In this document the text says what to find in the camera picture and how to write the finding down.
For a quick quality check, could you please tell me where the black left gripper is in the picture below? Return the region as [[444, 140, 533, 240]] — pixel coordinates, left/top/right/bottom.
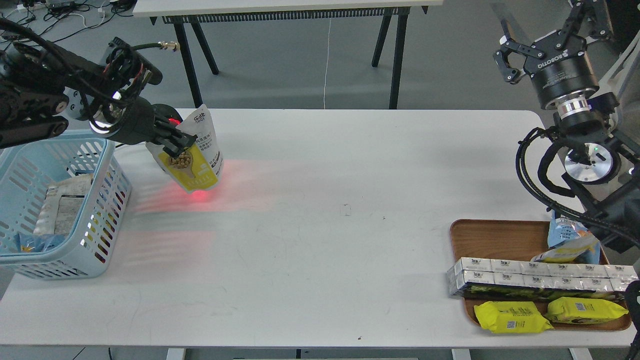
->
[[90, 97, 196, 158]]

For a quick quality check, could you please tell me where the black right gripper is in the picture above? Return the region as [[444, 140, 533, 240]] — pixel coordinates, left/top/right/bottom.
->
[[492, 0, 615, 111]]

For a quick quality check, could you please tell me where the yellow white nut snack pouch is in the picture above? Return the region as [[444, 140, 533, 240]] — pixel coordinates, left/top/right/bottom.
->
[[151, 104, 224, 193]]

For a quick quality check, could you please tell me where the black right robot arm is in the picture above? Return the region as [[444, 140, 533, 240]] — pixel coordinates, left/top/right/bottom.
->
[[493, 0, 640, 253]]

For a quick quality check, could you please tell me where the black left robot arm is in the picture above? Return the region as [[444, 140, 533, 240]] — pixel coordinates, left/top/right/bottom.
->
[[1, 18, 196, 158]]

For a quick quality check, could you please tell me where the white snack bag in basket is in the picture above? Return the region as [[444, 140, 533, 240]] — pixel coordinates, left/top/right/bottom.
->
[[33, 173, 94, 236]]

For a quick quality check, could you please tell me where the light blue plastic basket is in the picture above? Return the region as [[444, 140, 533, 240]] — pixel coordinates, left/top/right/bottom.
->
[[0, 130, 132, 280]]

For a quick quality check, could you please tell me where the blue snack bag in basket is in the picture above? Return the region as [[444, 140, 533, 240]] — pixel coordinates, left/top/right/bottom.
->
[[11, 233, 66, 254]]

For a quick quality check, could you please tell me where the blue yellow snack bag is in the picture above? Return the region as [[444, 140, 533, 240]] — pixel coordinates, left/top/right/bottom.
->
[[531, 210, 601, 265]]

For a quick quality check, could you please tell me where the long silver snack box pack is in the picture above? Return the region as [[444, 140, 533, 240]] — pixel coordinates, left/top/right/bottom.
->
[[446, 257, 639, 302]]

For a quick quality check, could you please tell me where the yellow snack packet right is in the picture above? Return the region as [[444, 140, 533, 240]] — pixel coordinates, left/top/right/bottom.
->
[[544, 297, 629, 325]]

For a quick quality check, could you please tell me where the yellow snack packet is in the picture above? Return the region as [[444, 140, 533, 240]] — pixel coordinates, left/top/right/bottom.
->
[[544, 297, 629, 325], [473, 301, 554, 334]]

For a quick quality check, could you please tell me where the yellow snack packet left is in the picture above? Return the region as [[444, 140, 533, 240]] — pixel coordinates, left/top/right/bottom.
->
[[473, 301, 554, 334]]

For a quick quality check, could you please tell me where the black barcode scanner red window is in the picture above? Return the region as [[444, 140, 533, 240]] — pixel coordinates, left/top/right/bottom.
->
[[151, 104, 183, 126]]

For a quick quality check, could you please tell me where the white chair base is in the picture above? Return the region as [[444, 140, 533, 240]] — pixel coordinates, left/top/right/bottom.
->
[[596, 33, 640, 142]]

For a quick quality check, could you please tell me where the black legged background table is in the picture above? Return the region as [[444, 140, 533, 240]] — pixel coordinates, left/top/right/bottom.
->
[[132, 0, 443, 110]]

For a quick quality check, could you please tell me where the brown wooden tray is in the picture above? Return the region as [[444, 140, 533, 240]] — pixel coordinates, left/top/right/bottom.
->
[[449, 219, 633, 332]]

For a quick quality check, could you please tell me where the floor cables and power strip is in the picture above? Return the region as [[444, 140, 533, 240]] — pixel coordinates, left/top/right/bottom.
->
[[0, 0, 137, 46]]

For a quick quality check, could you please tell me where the white hanging cable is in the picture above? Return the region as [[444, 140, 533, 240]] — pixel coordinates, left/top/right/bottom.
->
[[322, 18, 333, 110]]

